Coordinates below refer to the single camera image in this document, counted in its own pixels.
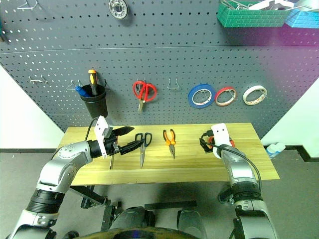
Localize black flat floor bar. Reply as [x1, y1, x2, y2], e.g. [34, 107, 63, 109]
[144, 201, 198, 211]

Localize white tape roll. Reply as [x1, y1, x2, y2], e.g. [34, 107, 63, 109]
[242, 85, 268, 106]

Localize clear plastic bottle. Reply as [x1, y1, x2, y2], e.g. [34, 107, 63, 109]
[265, 142, 286, 159]

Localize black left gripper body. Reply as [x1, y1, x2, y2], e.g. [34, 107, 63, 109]
[103, 129, 123, 158]

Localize red and blue scissors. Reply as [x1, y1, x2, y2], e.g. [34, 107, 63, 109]
[135, 132, 153, 170]

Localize white and black carton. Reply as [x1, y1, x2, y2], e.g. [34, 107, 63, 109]
[246, 0, 298, 11]

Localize thin red tape roll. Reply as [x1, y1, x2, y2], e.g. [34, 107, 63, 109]
[214, 86, 238, 107]

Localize orange and black screwdriver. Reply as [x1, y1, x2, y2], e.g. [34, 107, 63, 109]
[87, 69, 99, 97]

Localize green brick-pattern box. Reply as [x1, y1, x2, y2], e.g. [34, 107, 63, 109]
[216, 0, 291, 28]

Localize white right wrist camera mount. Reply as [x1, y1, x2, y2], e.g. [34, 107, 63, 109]
[210, 123, 229, 160]

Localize blue handled tool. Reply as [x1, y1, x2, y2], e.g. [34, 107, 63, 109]
[74, 85, 92, 99]

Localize dark grey rounded shape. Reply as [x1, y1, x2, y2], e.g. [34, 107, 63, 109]
[177, 208, 208, 237]
[113, 206, 157, 233]

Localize grey metal pegboard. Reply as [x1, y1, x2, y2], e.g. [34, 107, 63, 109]
[0, 0, 319, 140]

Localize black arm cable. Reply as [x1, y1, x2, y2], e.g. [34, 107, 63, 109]
[85, 118, 100, 142]
[211, 144, 262, 197]

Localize black metal table frame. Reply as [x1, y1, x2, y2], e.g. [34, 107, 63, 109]
[69, 184, 123, 233]

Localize black curved rim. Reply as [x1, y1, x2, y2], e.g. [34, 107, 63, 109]
[79, 227, 208, 239]

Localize red handled scissors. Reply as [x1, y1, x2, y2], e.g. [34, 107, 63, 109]
[132, 80, 158, 114]

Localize wide red tape roll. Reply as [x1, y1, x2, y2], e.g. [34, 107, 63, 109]
[207, 136, 236, 150]

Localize orange handled needle-nose pliers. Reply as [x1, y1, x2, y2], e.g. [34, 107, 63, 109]
[162, 129, 177, 160]

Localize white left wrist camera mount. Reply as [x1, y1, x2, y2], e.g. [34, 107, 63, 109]
[94, 115, 113, 159]

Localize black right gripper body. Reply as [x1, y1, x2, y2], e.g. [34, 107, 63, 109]
[199, 132, 215, 153]

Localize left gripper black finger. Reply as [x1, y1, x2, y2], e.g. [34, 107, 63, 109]
[113, 126, 136, 137]
[119, 138, 145, 156]

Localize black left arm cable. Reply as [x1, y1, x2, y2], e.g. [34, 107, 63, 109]
[85, 118, 100, 142]

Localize blue brick-pattern box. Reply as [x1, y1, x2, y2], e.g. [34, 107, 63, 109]
[285, 8, 319, 29]

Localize black plastic tool cup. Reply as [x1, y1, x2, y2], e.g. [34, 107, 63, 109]
[80, 84, 109, 119]

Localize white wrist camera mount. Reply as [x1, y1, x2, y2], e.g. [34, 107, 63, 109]
[210, 123, 229, 160]
[94, 115, 113, 159]

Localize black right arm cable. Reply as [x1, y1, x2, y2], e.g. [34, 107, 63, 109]
[211, 144, 262, 197]

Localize round metal bearing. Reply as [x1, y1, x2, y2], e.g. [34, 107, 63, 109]
[107, 0, 129, 19]

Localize blue tape roll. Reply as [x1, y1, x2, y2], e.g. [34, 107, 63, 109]
[187, 83, 217, 109]

